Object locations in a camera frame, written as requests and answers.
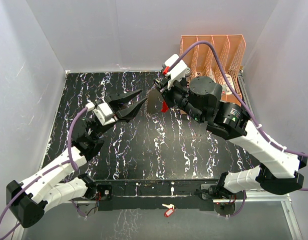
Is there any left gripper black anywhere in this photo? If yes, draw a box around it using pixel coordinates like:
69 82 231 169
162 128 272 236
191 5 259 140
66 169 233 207
93 89 146 139

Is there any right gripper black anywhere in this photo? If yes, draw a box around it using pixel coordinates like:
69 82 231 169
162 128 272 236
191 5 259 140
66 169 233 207
156 75 206 125

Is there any red handled key organizer plate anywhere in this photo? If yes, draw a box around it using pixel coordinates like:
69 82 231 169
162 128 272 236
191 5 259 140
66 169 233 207
145 88 164 117

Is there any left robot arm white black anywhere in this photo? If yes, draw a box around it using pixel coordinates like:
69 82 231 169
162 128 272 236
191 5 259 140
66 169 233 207
6 89 146 228

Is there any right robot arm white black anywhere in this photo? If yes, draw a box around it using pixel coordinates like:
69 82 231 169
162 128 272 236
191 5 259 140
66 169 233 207
155 76 307 199

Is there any orange file organizer rack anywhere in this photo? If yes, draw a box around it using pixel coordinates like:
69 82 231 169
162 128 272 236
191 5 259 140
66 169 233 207
179 34 246 97

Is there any white labelled packet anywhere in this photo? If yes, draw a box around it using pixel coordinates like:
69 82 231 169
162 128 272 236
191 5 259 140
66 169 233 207
223 74 235 95

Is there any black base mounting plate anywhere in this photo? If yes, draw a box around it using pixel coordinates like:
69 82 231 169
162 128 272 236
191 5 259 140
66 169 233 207
95 179 247 212

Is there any red tag with key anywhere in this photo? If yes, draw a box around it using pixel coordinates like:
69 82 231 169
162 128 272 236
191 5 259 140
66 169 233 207
162 203 175 218

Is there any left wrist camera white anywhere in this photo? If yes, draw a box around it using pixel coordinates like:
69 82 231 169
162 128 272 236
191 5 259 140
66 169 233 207
85 102 116 126

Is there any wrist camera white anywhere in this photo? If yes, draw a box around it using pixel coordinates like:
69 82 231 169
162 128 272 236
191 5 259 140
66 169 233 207
85 102 116 126
162 54 188 90

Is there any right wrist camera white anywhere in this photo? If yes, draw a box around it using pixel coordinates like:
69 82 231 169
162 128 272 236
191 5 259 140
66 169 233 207
162 54 188 90

